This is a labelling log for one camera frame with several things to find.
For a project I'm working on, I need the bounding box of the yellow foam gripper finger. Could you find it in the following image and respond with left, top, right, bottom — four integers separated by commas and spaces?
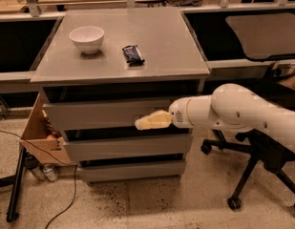
135, 110, 172, 130

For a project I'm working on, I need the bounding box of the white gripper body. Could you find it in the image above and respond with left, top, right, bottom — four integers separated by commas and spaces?
169, 97, 193, 128

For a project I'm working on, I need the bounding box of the grey top drawer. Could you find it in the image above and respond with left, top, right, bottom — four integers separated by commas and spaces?
43, 97, 174, 131

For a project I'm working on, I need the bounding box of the grey drawer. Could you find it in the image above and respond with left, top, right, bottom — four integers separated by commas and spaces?
64, 134, 193, 161
77, 160, 186, 182
43, 97, 174, 131

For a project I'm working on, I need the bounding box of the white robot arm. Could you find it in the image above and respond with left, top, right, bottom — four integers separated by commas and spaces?
135, 84, 295, 153

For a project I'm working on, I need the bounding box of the grey middle drawer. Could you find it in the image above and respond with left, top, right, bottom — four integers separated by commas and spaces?
64, 134, 193, 161

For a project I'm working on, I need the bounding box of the grey bottom drawer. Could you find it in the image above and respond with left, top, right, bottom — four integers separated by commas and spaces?
77, 160, 186, 182

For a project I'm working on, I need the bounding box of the grey drawer cabinet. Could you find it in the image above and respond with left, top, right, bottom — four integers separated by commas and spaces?
30, 7, 211, 183

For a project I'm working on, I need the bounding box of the dark blue snack packet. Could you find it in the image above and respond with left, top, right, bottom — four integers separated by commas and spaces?
122, 45, 145, 65

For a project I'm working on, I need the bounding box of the white ceramic bowl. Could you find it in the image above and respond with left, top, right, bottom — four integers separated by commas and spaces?
69, 26, 105, 54

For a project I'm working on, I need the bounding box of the black office chair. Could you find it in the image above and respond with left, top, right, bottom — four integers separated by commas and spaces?
201, 13, 295, 210

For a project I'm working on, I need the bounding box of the brown cardboard box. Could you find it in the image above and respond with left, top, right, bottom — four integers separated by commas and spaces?
20, 95, 72, 166

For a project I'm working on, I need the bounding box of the silver can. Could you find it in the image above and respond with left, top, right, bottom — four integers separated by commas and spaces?
43, 164, 58, 181

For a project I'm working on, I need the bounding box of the dark bottle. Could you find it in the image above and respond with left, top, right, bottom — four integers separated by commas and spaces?
24, 155, 46, 181

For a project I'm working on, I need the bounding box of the black stand leg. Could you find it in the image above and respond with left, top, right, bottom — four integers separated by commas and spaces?
0, 146, 27, 223

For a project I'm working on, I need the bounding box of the black cable on floor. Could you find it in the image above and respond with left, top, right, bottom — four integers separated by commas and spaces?
0, 128, 78, 229

